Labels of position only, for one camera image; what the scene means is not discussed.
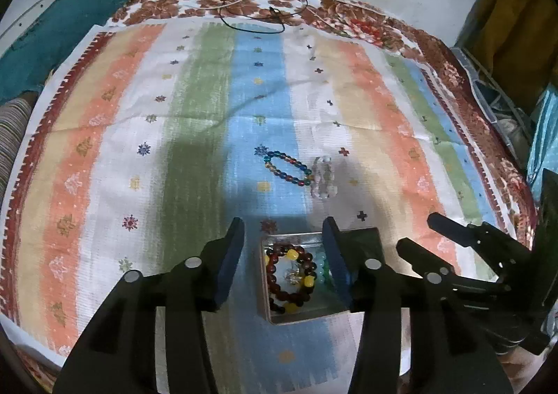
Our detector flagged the mustard yellow garment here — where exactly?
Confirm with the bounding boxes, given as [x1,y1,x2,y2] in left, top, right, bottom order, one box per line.
[473,0,558,108]

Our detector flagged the blue dotted cloth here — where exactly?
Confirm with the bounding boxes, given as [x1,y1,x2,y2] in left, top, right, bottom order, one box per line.
[525,86,558,192]

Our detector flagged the dark red bead bracelet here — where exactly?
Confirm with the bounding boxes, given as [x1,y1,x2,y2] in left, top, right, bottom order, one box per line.
[264,246,318,315]

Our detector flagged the silver metal tin box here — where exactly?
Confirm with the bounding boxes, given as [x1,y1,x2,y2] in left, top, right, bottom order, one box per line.
[258,227,384,326]

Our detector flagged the clear storage basket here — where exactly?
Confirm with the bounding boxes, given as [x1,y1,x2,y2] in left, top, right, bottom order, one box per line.
[451,45,538,161]

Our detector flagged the light blue bead bracelet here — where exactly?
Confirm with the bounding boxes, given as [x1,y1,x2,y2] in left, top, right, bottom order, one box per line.
[314,251,334,284]

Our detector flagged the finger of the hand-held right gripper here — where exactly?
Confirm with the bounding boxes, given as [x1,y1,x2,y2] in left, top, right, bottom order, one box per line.
[396,238,512,295]
[427,212,533,273]

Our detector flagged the white embroidered pillow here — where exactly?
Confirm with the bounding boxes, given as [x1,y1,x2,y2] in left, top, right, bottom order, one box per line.
[0,0,73,59]

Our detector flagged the teal pillow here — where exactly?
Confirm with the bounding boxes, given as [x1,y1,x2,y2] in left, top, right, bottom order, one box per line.
[0,0,131,103]

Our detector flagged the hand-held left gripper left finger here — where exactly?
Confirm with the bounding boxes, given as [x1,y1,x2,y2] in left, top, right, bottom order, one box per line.
[52,217,246,394]

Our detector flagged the multicolour glass bead bracelet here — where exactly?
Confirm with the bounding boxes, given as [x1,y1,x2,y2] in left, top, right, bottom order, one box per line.
[264,150,314,185]

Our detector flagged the clear crystal bead bracelet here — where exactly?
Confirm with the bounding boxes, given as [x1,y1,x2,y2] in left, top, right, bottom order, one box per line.
[310,155,340,198]

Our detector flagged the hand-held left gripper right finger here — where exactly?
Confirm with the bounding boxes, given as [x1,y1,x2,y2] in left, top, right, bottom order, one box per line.
[322,217,513,394]

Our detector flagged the striped pastel cloth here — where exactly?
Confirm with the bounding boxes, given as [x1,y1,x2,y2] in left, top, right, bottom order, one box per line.
[0,19,535,394]

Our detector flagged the brown striped bolster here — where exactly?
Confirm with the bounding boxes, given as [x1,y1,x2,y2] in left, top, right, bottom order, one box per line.
[0,98,39,203]

